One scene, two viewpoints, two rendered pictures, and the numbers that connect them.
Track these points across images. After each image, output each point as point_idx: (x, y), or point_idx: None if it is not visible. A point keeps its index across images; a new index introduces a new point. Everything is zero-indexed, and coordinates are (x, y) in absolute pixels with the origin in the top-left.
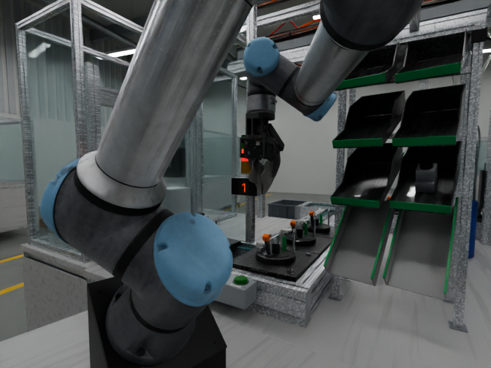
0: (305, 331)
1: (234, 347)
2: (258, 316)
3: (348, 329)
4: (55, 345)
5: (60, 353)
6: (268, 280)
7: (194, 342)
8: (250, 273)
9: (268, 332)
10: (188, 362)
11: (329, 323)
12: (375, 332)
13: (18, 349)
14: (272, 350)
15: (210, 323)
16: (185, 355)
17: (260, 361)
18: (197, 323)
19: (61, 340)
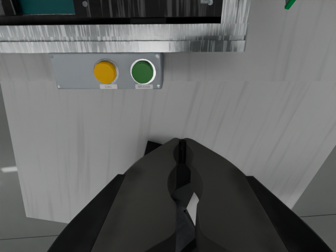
0: (231, 51)
1: (174, 112)
2: (169, 53)
3: (283, 18)
4: (54, 175)
5: (68, 177)
6: (177, 43)
7: (184, 198)
8: (137, 31)
9: (194, 76)
10: (188, 200)
11: (259, 15)
12: (319, 4)
13: (41, 187)
14: (208, 99)
15: (186, 187)
16: (185, 202)
17: (203, 116)
18: (180, 196)
19: (50, 171)
